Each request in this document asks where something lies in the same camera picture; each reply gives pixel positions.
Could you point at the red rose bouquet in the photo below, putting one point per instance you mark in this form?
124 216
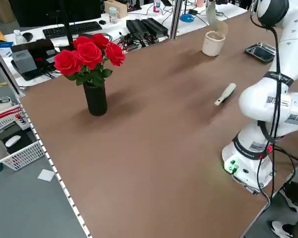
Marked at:
87 53

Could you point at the light wooden box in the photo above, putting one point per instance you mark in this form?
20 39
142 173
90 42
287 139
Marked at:
116 7

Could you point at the square metal tray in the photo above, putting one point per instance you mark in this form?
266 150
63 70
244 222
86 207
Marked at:
262 53

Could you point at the clear bottle with pale cap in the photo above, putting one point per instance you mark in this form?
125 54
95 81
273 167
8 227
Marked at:
113 16

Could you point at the black upright pole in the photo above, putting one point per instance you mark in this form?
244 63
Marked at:
67 24

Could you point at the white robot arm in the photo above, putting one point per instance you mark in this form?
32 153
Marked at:
260 104

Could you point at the white computer mouse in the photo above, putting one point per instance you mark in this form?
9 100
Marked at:
13 140

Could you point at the white plastic basket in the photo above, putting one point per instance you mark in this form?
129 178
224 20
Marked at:
22 156

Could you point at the black case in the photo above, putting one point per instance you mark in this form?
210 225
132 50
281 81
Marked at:
41 47

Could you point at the person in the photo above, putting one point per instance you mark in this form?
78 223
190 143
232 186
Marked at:
296 196

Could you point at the pink cup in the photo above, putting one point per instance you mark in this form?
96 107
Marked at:
200 3

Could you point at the black computer monitor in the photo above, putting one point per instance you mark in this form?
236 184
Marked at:
39 11

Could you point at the beige hand brush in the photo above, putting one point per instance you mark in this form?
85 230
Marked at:
227 93

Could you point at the black power adapter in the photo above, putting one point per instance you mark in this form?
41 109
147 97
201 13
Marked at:
192 12

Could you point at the small clear water bottle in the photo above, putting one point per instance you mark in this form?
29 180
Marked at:
18 37

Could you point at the blue dome-shaped base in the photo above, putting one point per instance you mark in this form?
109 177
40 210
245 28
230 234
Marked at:
187 17

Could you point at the blue and white carton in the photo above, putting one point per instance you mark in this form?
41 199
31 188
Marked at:
3 49

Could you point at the pale grey plastic dustpan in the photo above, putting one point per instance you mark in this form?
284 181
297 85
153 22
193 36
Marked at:
211 13

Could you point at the black computer mouse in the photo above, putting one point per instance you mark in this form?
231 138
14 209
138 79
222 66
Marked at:
102 21

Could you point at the black power supply brick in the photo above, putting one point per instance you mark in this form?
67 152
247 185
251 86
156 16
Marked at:
136 28
155 26

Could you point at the aluminium frame post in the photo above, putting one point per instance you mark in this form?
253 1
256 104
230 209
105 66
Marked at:
175 19
5 67

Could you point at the black cylindrical vase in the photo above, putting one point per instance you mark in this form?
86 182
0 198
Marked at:
96 101

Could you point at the white paper sheet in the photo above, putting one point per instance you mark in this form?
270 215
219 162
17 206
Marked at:
46 175

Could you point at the grey box device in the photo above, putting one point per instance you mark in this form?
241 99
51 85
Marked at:
23 63

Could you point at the black keyboard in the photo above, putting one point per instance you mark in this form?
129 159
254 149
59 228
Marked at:
84 26

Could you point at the white digital scale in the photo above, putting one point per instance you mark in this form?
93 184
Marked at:
1 102

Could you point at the beige bin with flip lid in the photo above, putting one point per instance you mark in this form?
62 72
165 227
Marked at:
212 45

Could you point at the bottle with red label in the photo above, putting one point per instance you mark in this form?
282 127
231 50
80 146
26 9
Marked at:
157 7

